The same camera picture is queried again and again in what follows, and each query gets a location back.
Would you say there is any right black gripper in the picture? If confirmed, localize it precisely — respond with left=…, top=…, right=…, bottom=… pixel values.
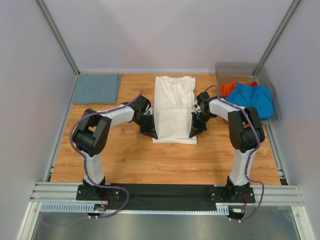
left=189, top=112, right=214, bottom=138

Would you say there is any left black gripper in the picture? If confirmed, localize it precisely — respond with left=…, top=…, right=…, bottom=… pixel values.
left=134, top=113, right=158, bottom=140

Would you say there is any white t shirt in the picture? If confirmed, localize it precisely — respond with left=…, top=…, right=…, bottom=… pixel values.
left=152, top=76, right=197, bottom=145

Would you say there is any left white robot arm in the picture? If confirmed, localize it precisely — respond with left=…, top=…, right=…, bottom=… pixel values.
left=69, top=95, right=158, bottom=201

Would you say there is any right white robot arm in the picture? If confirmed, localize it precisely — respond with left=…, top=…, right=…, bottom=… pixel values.
left=189, top=91, right=265, bottom=202

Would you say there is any orange t shirt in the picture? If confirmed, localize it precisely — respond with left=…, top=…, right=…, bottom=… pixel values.
left=220, top=81, right=247, bottom=98

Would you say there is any clear plastic bin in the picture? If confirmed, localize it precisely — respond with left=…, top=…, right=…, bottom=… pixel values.
left=214, top=62, right=283, bottom=123

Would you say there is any blue t shirt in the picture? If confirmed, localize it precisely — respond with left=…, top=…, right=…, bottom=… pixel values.
left=224, top=83, right=275, bottom=120

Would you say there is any red t shirt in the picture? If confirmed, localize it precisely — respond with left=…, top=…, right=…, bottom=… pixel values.
left=250, top=81, right=259, bottom=87

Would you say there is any folded grey-blue t shirt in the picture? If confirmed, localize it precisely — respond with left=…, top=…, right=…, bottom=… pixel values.
left=72, top=73, right=122, bottom=105

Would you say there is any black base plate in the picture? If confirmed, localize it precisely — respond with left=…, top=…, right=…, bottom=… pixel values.
left=76, top=182, right=256, bottom=211

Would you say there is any right corner aluminium post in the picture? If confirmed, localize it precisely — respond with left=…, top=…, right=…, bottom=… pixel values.
left=252, top=0, right=303, bottom=76

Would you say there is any aluminium frame rail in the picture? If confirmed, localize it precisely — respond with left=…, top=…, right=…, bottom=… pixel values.
left=30, top=182, right=305, bottom=207

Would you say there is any slotted cable duct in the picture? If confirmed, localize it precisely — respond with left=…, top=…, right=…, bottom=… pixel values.
left=39, top=202, right=229, bottom=216

